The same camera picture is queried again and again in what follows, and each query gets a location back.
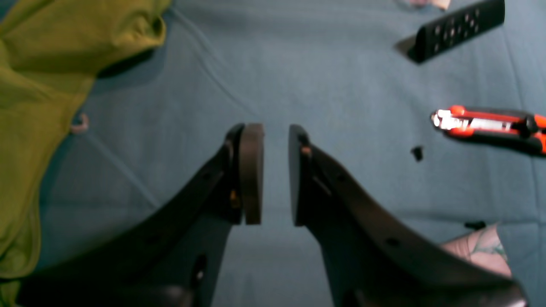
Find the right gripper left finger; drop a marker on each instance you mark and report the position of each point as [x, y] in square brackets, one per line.
[172, 258]

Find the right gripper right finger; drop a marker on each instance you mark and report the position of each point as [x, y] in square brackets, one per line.
[371, 258]

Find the olive green t-shirt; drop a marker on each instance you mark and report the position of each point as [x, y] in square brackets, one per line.
[51, 53]

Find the small black screw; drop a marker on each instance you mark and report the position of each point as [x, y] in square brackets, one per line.
[418, 153]

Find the blue table cloth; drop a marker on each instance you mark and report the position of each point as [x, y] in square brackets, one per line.
[150, 121]

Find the orange white utility knife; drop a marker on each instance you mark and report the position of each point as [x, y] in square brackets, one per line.
[516, 129]

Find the black remote control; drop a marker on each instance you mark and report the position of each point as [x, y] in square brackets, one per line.
[452, 30]

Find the clear plastic packaged item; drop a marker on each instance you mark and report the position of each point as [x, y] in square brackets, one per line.
[420, 4]

